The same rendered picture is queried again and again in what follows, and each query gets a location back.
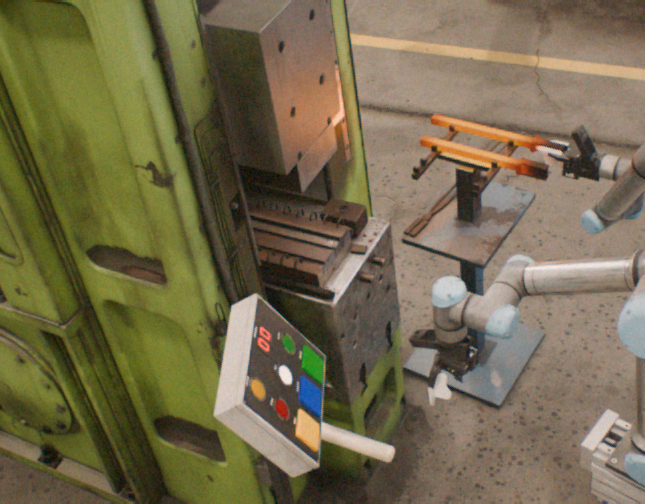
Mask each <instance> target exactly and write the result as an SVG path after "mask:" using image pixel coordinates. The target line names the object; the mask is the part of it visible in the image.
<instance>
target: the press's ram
mask: <svg viewBox="0 0 645 504"><path fill-rule="evenodd" d="M196 4H197V8H198V13H202V16H203V21H204V25H205V29H206V33H207V38H208V42H209V46H210V50H211V54H212V59H213V63H214V67H215V71H216V76H217V80H218V84H219V88H220V93H221V97H222V101H223V105H224V109H225V114H226V118H227V122H228V126H229V131H230V135H231V139H232V143H233V147H234V152H235V156H236V160H237V164H239V165H243V166H248V167H252V168H257V169H261V170H266V171H270V172H275V173H279V174H284V175H288V173H289V172H290V171H291V170H292V168H293V167H294V166H295V165H296V164H297V162H298V161H299V159H298V157H302V156H303V155H304V154H305V153H306V151H307V150H308V149H309V148H310V147H311V145H312V144H313V143H314V142H315V141H316V139H317V138H318V137H319V136H320V135H321V133H322V132H323V131H324V130H325V128H326V127H327V126H328V122H331V121H332V120H333V119H334V118H335V116H336V115H337V114H338V113H339V111H340V110H341V106H340V99H339V92H338V85H337V77H336V70H335V63H334V56H333V49H332V42H331V34H330V27H329V20H328V13H327V6H326V0H202V1H197V2H196Z"/></svg>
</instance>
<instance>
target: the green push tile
mask: <svg viewBox="0 0 645 504"><path fill-rule="evenodd" d="M301 369H303V370H304V371H305V372H306V373H307V374H308V375H309V376H310V377H312V378H313V379H314V380H315V381H316V382H317V383H318V384H322V379H323V360H322V359H321V358H320V357H319V356H317V355H316V354H315V353H314V352H313V351H312V350H311V349H310V348H309V347H307V346H306V345H305V346H303V355H302V367H301Z"/></svg>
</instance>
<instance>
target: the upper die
mask: <svg viewBox="0 0 645 504"><path fill-rule="evenodd" d="M336 150H337V145H336V138H335V132H334V125H333V120H332V121H331V122H328V126H327V127H326V128H325V130H324V131H323V132H322V133H321V135H320V136H319V137H318V138H317V139H316V141H315V142H314V143H313V144H312V145H311V147H310V148H309V149H308V150H307V151H306V153H305V154H304V155H303V156H302V157H298V159H299V161H298V162H297V164H296V165H295V166H294V167H293V168H292V170H291V171H290V172H289V173H288V175H284V174H279V173H275V172H270V171H266V170H261V169H257V168H252V167H248V166H243V165H239V164H238V169H239V173H240V178H241V179H242V180H247V181H251V182H255V183H260V184H264V185H268V186H273V187H277V188H281V189H286V190H290V191H294V192H299V193H303V192H304V190H305V189H306V188H307V187H308V185H309V184H310V183H311V182H312V180H313V179H314V178H315V176H316V175H317V174H318V173H319V171H320V170H321V169H322V168H323V166H324V165H325V164H326V163H327V161H328V160H329V159H330V158H331V156H332V155H333V154H334V152H335V151H336Z"/></svg>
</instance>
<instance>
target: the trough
mask: <svg viewBox="0 0 645 504"><path fill-rule="evenodd" d="M250 219H251V224H253V225H257V226H261V227H265V228H269V229H272V230H276V231H280V232H284V233H288V234H292V235H296V236H300V237H304V238H308V239H312V240H316V241H320V242H324V243H326V242H327V241H333V244H332V245H334V247H336V246H337V245H338V243H339V242H340V239H339V237H336V236H332V235H328V234H324V233H320V232H316V231H312V230H308V229H303V228H299V227H295V226H291V225H287V224H283V223H279V222H275V221H271V220H267V219H263V218H259V217H255V216H251V215H250Z"/></svg>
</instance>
